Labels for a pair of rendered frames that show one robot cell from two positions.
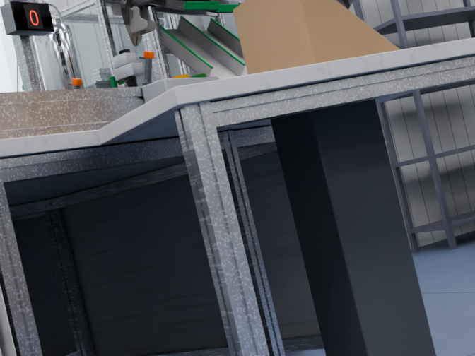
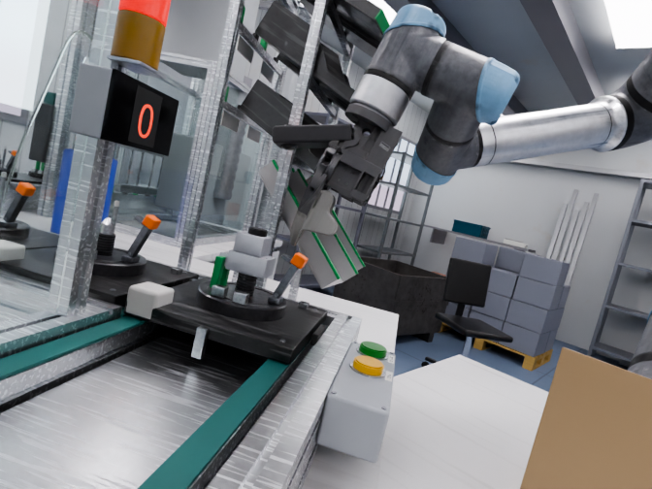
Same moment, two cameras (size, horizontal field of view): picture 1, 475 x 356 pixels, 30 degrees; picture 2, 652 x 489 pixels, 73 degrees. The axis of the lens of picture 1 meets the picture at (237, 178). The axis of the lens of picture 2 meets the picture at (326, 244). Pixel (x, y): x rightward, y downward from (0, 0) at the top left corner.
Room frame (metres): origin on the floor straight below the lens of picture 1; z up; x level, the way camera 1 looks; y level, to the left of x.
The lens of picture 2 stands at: (1.56, 0.38, 1.16)
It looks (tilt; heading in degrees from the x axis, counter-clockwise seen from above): 6 degrees down; 336
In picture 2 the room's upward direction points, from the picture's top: 13 degrees clockwise
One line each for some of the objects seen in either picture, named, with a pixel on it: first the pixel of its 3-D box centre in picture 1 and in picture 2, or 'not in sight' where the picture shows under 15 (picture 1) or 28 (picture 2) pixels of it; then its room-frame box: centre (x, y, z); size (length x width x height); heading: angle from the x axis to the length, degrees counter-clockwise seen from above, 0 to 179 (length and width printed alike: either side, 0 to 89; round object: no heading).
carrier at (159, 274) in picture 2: not in sight; (104, 240); (2.36, 0.42, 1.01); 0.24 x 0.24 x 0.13; 56
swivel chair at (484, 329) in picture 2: not in sight; (471, 325); (4.08, -2.11, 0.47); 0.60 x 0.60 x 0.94
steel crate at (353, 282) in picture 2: not in sight; (390, 299); (5.21, -2.10, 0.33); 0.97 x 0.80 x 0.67; 113
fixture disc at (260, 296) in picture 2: not in sight; (243, 299); (2.22, 0.21, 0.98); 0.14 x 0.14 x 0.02
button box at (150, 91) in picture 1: (184, 93); (362, 390); (2.03, 0.08, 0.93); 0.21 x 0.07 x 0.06; 146
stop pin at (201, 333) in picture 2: not in sight; (200, 342); (2.12, 0.28, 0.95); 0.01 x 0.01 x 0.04; 56
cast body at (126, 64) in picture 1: (124, 65); (247, 248); (2.22, 0.21, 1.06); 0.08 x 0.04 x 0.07; 56
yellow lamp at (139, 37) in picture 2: not in sight; (138, 42); (2.13, 0.41, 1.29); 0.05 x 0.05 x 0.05
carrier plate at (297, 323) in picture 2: not in sight; (240, 310); (2.22, 0.21, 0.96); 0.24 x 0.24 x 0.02; 56
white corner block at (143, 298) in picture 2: not in sight; (149, 300); (2.19, 0.34, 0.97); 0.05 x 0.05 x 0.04; 56
